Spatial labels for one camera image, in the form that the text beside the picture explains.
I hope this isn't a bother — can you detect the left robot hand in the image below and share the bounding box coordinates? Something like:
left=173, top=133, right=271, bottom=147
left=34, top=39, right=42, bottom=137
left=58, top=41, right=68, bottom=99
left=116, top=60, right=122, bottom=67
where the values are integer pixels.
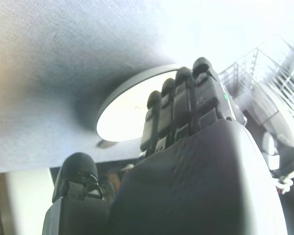
left=42, top=56, right=287, bottom=235

